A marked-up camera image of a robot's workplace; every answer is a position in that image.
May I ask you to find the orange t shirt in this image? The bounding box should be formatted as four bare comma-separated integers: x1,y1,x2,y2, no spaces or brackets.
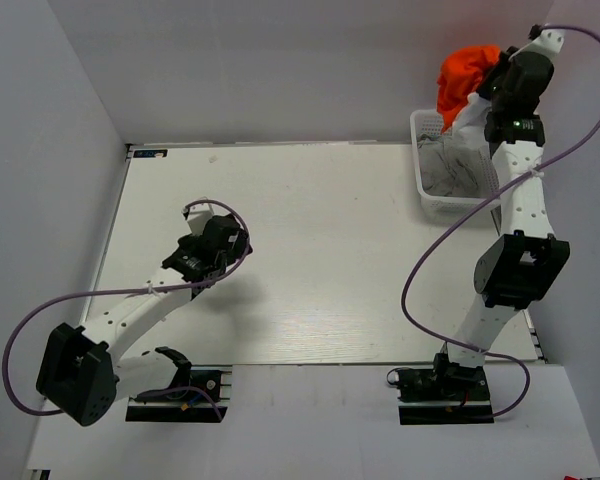
436,45,501,132

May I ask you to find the white t shirt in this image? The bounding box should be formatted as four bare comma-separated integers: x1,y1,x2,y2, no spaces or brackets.
451,92,491,152

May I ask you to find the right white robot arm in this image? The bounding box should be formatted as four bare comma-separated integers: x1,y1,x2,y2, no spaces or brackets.
431,48,570,399

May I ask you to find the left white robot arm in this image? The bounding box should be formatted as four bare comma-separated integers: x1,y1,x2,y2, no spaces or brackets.
36,214,252,426

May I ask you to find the grey patterned t shirt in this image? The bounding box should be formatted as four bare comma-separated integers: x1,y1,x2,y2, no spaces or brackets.
417,134,483,198

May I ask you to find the blue black table label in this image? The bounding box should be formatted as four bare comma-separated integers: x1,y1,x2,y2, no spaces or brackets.
133,149,168,158

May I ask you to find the white plastic basket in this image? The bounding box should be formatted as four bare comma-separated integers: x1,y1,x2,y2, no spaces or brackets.
410,109,499,219

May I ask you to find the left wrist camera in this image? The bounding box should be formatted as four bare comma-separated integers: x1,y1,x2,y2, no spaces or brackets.
182,198,214,235

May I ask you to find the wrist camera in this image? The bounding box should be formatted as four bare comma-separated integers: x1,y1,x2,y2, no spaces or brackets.
519,25,565,59
182,198,214,235

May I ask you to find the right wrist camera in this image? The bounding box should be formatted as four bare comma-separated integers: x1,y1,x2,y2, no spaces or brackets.
519,25,565,59

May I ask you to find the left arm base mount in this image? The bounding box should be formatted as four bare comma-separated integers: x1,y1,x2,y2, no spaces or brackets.
125,366,233,424

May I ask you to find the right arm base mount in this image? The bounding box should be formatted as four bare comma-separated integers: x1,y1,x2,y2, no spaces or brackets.
386,367,494,426

